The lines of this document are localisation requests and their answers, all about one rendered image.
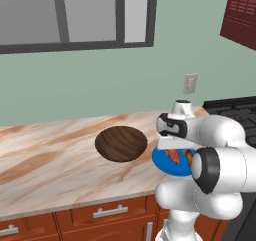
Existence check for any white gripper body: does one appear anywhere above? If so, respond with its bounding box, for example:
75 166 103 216
156 134 198 152

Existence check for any orange sweet potato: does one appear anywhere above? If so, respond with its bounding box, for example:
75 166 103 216
168 148 182 165

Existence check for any brown chicken drumstick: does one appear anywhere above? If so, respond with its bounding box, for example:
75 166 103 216
184 148 194 168

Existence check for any brown wooden plate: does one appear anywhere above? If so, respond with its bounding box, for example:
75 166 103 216
94 125 149 163

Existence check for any blue bowl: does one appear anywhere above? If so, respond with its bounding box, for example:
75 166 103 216
151 147 198 178

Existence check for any black hob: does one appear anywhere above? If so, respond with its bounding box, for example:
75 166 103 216
202 96 256 241

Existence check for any wide red-brown drawer front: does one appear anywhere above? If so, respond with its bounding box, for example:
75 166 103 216
69 195 158 233

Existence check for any red-brown cupboard door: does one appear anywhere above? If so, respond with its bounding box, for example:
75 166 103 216
61 215 157 241

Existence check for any dark grey framed window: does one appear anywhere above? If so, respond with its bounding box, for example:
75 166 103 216
0 0 159 55

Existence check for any grey wall switch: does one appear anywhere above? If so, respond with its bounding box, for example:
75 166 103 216
182 72 199 95

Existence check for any silver cupboard door handle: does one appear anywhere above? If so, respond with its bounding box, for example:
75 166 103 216
146 221 154 241

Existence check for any long silver drawer handle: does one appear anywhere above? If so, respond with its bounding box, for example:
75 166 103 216
92 203 129 219

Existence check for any dark red wall cupboard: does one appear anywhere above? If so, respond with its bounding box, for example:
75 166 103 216
219 0 256 51

